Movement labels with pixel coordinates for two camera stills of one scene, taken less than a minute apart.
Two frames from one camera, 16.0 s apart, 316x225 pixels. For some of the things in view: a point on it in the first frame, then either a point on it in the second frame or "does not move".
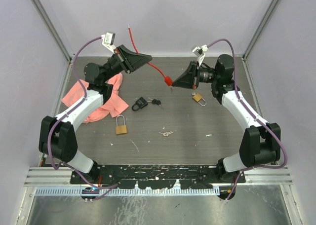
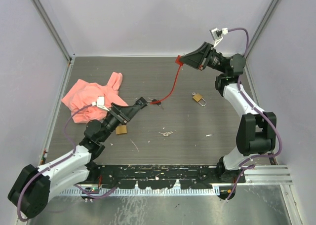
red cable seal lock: x=168 y=79 → x=177 y=60
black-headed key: x=157 y=102 does not move
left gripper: x=129 y=60 → x=123 y=113
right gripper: x=188 y=80 → x=198 y=58
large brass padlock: x=120 y=129 does not move
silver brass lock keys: x=167 y=133 does not move
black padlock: x=141 y=102 does not move
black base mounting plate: x=161 y=176 does not move
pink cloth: x=113 y=103 does not move
